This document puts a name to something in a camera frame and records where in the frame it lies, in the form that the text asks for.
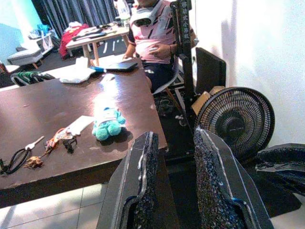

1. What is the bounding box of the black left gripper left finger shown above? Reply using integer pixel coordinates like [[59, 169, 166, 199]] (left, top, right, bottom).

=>
[[96, 130, 179, 229]]

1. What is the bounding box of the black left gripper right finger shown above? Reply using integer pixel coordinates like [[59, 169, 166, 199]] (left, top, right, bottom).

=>
[[193, 127, 275, 229]]

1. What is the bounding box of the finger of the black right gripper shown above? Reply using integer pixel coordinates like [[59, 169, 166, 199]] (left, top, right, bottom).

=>
[[254, 163, 305, 195], [256, 142, 305, 168]]

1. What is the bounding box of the turquoise plush toy keychain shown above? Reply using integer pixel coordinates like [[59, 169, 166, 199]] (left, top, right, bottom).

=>
[[92, 107, 126, 142]]

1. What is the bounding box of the black floor fan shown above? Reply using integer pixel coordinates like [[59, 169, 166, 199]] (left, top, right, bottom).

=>
[[195, 87, 276, 162]]

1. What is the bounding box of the white paper card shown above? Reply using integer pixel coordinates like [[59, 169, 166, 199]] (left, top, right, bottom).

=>
[[66, 115, 95, 136]]

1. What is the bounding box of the brown cardboard box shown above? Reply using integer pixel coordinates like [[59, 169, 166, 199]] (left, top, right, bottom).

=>
[[192, 85, 226, 115]]

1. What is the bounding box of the dark brown wooden table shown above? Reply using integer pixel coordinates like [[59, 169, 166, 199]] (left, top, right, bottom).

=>
[[0, 61, 169, 208]]

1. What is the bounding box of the grey chair with wooden legs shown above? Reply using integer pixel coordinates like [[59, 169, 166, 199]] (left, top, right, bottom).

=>
[[152, 56, 184, 113]]

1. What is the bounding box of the black flat panel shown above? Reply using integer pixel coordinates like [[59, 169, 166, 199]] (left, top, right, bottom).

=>
[[195, 47, 227, 94]]

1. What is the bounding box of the black laptop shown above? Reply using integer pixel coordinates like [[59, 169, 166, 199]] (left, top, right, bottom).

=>
[[104, 61, 139, 73]]

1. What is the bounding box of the white cloth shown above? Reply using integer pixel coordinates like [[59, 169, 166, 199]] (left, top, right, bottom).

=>
[[44, 57, 96, 84]]

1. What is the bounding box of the person in pink shirt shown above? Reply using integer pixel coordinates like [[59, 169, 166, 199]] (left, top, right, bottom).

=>
[[122, 0, 198, 96]]

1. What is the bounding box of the light wooden low table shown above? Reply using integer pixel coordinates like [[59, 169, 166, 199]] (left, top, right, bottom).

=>
[[65, 25, 131, 67]]

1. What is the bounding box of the black keyboard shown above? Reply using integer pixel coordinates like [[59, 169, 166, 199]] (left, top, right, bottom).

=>
[[71, 32, 107, 42]]

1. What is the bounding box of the red cloth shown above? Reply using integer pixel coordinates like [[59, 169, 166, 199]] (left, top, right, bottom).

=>
[[59, 23, 90, 59]]

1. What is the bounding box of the white VR headset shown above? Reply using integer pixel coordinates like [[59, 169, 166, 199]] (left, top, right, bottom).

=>
[[132, 0, 165, 27]]

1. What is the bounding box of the white shelf unit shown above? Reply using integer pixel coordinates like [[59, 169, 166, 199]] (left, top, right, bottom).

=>
[[28, 32, 55, 56]]

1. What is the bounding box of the grey upholstered stool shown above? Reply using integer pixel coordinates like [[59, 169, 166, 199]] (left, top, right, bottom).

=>
[[6, 46, 43, 69]]

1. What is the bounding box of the clear plastic bottle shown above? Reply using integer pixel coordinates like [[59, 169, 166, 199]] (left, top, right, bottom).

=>
[[118, 0, 131, 27]]

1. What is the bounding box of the dark striped curtain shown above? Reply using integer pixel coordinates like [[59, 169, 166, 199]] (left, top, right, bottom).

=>
[[32, 0, 124, 37]]

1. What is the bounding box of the black tassel keychain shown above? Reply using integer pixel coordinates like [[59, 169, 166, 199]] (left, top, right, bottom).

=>
[[62, 137, 78, 154]]

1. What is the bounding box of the orange lanyard keychain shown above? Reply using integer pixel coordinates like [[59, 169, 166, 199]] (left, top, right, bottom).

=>
[[45, 128, 72, 154]]

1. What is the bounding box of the small brown figure keychain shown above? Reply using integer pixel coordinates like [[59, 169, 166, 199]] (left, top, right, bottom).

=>
[[23, 155, 45, 169]]

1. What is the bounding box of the black gantry frame with lettering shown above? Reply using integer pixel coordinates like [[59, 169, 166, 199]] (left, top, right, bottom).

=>
[[164, 0, 200, 158]]

